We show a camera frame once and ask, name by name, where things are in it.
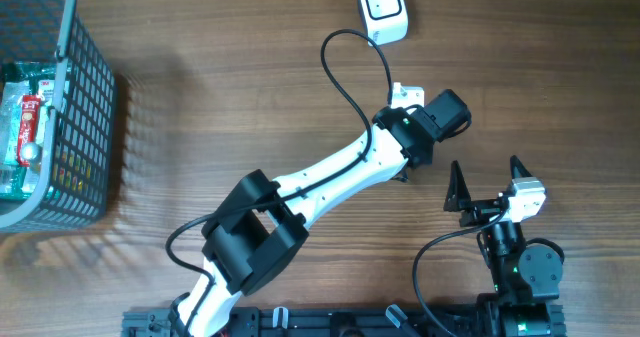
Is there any white barcode scanner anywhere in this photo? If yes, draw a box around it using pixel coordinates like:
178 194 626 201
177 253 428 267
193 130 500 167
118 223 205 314
358 0 409 45

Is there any red Nescafe sachet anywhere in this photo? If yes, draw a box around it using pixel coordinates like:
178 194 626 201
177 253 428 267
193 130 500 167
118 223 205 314
17 95 41 167

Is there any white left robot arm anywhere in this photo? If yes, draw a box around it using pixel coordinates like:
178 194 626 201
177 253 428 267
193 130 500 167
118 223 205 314
168 89 471 336

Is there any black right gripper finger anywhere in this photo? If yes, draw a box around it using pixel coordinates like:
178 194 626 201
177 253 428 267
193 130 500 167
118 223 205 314
509 155 532 179
443 160 472 212

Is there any grey mesh basket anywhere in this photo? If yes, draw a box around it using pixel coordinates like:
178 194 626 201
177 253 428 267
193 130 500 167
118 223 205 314
1 0 117 233

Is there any green 3M package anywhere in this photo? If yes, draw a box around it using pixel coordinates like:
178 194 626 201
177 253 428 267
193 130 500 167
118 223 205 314
1 62 56 202

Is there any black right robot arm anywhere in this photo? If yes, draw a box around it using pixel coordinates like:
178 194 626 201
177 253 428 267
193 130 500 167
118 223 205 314
444 156 567 337

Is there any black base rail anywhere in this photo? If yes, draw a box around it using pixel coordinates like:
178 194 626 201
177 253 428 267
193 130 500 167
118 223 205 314
121 304 567 337

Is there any yellow liquid bottle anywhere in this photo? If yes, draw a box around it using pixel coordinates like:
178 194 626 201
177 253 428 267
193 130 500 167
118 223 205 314
19 142 43 173

